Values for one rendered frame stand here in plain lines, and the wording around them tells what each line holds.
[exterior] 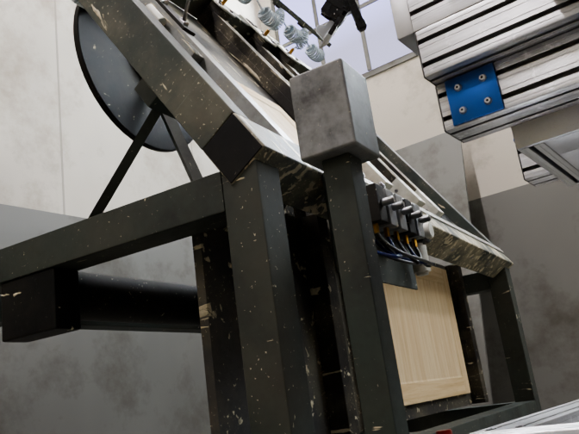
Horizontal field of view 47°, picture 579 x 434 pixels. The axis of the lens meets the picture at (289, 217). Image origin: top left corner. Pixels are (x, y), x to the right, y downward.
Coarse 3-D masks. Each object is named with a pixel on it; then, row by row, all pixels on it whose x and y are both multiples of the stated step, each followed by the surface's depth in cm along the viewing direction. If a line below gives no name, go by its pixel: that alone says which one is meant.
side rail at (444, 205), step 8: (384, 144) 355; (384, 152) 355; (392, 152) 352; (392, 160) 351; (400, 160) 349; (400, 168) 348; (408, 168) 346; (408, 176) 345; (416, 176) 343; (416, 184) 342; (424, 184) 340; (424, 192) 339; (432, 192) 337; (432, 200) 336; (440, 200) 334; (440, 208) 333; (448, 208) 331; (448, 216) 330; (456, 216) 328; (456, 224) 328; (464, 224) 326; (472, 232) 323; (480, 232) 324; (488, 240) 320
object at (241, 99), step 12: (144, 0) 196; (168, 24) 189; (180, 36) 185; (192, 36) 188; (204, 48) 186; (204, 60) 179; (216, 72) 176; (228, 84) 173; (228, 96) 173; (240, 96) 170; (240, 108) 170; (252, 108) 168; (252, 120) 167; (264, 120) 165; (276, 132) 163
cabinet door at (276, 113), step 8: (248, 88) 199; (256, 96) 196; (264, 104) 197; (272, 104) 207; (272, 112) 197; (280, 112) 206; (272, 120) 186; (280, 120) 195; (288, 120) 205; (288, 128) 193; (288, 136) 182; (296, 136) 192; (296, 144) 182
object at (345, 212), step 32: (352, 160) 127; (352, 192) 124; (352, 224) 123; (352, 256) 122; (352, 288) 121; (352, 320) 120; (384, 320) 120; (352, 352) 119; (384, 352) 117; (384, 384) 115; (384, 416) 114
